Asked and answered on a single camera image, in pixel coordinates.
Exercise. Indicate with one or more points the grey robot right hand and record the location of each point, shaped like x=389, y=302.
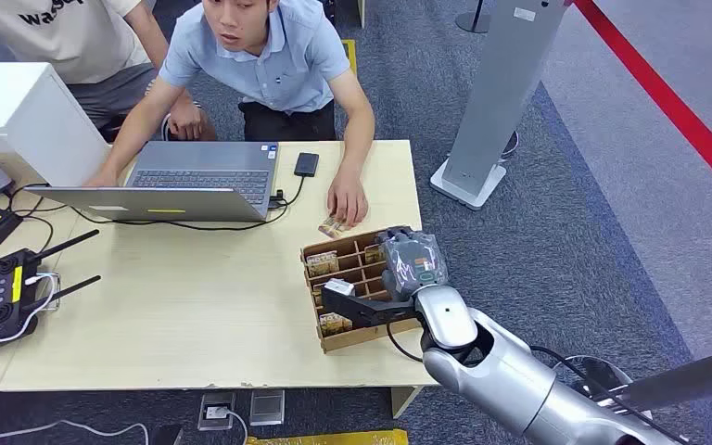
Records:
x=414, y=264

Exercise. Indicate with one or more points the person's hand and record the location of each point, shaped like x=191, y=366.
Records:
x=187, y=121

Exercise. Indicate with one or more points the person's right hand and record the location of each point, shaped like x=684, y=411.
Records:
x=101, y=180

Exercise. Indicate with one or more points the person's left hand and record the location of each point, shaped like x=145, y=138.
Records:
x=347, y=199

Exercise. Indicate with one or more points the wooden card organizer box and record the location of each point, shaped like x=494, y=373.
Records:
x=356, y=335

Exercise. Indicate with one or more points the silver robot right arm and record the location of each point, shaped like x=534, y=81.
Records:
x=503, y=375

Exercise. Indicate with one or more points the person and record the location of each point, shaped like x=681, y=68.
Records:
x=67, y=43
x=282, y=61

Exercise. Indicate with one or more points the grey laptop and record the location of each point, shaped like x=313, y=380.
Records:
x=208, y=163

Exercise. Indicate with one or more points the black external drive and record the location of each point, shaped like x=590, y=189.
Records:
x=307, y=164

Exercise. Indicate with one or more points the white box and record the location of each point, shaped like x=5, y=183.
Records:
x=18, y=116

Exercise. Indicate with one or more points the yellow sign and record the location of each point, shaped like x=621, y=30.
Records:
x=350, y=58

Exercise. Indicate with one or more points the black remote controller with antennas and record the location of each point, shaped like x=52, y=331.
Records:
x=6, y=295

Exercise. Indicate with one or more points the light wooden desk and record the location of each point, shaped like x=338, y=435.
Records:
x=196, y=307

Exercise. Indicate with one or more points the silver kiosk stand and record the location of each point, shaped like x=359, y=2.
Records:
x=503, y=92

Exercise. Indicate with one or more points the yellow strip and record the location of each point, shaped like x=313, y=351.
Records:
x=331, y=438

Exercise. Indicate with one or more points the floor socket cover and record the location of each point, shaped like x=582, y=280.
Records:
x=267, y=407

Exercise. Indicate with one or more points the round metal base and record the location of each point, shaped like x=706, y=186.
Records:
x=601, y=371

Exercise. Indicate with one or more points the round stanchion base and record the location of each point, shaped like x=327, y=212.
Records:
x=472, y=21

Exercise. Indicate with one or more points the floor socket with plug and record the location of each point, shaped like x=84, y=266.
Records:
x=216, y=411

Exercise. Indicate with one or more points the dark metal pole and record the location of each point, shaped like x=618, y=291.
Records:
x=687, y=379

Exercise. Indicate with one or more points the red barrier belt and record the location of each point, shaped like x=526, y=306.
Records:
x=669, y=104

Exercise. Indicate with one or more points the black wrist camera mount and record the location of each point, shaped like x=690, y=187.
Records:
x=356, y=310

